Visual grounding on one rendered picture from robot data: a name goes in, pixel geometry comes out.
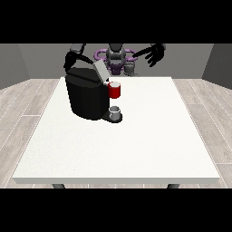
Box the grey robot trunk purple rings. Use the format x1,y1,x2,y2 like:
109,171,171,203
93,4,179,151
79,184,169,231
93,43,138,77

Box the red pod holder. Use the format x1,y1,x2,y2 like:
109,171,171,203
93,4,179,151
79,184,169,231
107,81,122,100

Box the black coffee machine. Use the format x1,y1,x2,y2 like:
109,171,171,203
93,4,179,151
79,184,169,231
64,66,123,123

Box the small grey cup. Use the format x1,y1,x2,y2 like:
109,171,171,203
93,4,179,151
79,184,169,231
108,105,122,121

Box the small grey coffee pod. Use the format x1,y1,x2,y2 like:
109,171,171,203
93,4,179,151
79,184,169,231
123,62,136,76

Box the pale grey machine lid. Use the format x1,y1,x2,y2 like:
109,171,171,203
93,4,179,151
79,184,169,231
92,59,111,82

